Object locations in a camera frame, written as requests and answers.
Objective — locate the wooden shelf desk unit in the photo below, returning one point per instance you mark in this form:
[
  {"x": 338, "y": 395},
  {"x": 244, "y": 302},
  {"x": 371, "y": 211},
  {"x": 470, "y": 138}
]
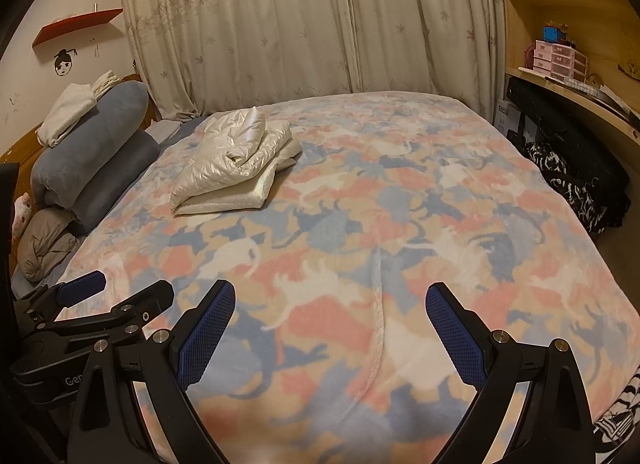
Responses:
[{"x": 607, "y": 31}]

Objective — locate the upper blue-grey rolled blanket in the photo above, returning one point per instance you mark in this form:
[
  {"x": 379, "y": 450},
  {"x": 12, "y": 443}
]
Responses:
[{"x": 62, "y": 172}]

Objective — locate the cartoon face wall sticker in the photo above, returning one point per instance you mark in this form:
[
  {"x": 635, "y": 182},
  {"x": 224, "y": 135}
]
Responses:
[{"x": 63, "y": 61}]

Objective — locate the red wall shelf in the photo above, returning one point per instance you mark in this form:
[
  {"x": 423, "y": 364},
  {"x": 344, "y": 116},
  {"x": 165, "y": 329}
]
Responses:
[{"x": 74, "y": 23}]

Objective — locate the white shiny puffer jacket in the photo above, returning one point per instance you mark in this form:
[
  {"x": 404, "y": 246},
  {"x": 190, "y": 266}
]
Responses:
[{"x": 234, "y": 165}]

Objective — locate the small blue toy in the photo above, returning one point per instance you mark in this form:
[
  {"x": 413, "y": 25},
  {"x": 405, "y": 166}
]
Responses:
[{"x": 553, "y": 34}]

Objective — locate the white printed box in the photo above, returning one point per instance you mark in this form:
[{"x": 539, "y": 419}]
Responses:
[{"x": 507, "y": 117}]

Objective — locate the black white patterned fabric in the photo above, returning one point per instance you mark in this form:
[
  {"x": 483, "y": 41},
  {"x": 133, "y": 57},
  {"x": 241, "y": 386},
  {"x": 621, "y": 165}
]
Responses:
[{"x": 597, "y": 203}]

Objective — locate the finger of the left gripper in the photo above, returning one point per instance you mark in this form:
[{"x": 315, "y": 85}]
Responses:
[
  {"x": 137, "y": 311},
  {"x": 46, "y": 302}
]

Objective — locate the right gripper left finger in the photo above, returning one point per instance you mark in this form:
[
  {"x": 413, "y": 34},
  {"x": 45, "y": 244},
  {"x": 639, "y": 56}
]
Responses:
[{"x": 107, "y": 423}]

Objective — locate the white folded towel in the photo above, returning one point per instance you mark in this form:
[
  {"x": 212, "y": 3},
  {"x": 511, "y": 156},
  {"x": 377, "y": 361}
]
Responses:
[{"x": 73, "y": 104}]

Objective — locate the brown quilted pillow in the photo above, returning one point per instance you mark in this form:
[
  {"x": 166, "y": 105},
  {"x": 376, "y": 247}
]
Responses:
[{"x": 45, "y": 243}]

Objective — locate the pastel cat-pattern bed blanket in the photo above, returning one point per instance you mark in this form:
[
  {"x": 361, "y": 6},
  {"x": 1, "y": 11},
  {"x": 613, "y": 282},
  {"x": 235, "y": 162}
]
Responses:
[{"x": 330, "y": 356}]

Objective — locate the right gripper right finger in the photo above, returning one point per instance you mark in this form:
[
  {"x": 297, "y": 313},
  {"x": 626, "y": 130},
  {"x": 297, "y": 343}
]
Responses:
[{"x": 554, "y": 425}]

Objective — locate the pink drawer organizer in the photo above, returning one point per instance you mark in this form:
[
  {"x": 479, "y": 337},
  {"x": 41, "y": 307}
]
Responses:
[{"x": 559, "y": 61}]

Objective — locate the beige leaf-pattern curtain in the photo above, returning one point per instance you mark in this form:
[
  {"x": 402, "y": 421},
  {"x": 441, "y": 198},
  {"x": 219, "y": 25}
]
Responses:
[{"x": 204, "y": 56}]

